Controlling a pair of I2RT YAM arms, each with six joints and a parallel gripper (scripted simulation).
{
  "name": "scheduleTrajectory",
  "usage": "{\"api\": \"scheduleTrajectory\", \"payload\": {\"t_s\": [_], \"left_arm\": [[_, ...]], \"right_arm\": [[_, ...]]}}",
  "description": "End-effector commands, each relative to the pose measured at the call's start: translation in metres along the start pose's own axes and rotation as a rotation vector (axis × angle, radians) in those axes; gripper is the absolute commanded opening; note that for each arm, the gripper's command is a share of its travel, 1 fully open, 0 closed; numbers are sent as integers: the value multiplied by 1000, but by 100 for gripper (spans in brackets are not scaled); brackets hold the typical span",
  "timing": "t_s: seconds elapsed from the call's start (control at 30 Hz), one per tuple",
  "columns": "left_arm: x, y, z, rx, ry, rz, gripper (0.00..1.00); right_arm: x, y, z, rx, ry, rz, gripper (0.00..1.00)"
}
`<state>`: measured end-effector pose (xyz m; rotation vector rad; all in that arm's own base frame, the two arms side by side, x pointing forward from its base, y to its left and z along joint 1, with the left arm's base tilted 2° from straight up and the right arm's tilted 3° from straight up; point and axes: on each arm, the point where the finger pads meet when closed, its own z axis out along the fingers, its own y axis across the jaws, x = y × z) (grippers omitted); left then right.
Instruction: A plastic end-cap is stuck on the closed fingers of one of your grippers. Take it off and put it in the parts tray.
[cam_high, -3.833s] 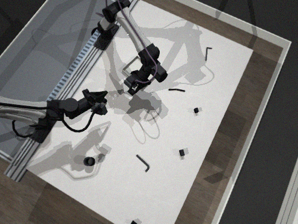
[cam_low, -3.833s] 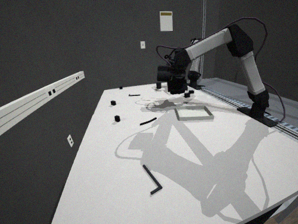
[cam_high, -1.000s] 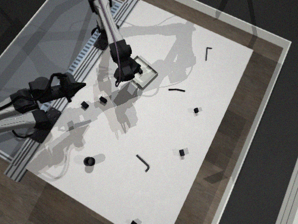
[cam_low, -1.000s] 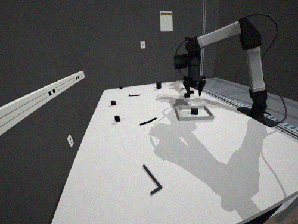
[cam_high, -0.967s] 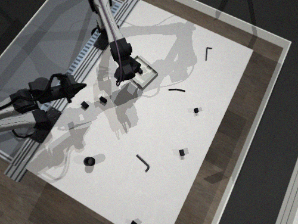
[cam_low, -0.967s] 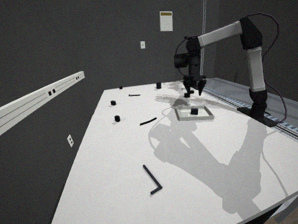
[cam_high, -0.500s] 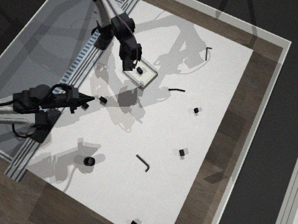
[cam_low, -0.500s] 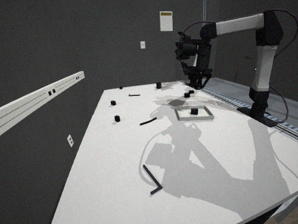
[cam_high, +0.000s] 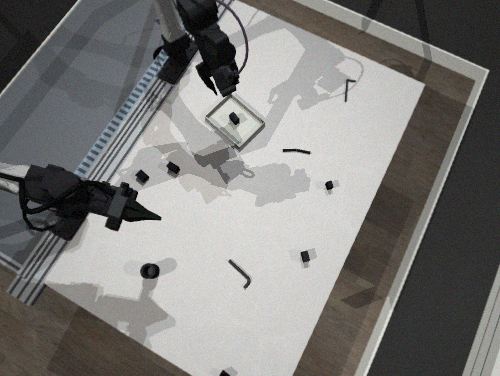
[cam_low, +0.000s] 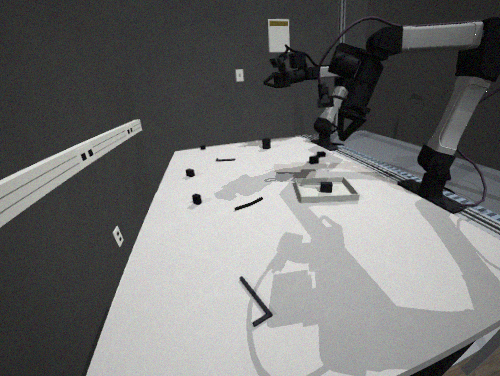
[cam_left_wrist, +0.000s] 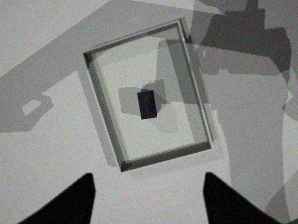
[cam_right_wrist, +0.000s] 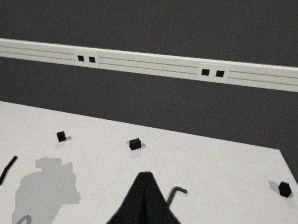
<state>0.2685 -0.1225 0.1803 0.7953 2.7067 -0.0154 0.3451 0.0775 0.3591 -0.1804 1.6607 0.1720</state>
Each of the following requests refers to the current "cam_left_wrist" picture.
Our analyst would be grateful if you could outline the grey shallow rectangular tray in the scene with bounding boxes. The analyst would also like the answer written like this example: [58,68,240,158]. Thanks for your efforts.
[81,20,214,174]

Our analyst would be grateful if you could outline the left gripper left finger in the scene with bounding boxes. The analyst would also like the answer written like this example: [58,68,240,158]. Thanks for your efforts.
[18,173,96,224]

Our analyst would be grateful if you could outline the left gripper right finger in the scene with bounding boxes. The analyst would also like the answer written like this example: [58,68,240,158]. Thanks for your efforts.
[203,172,282,224]

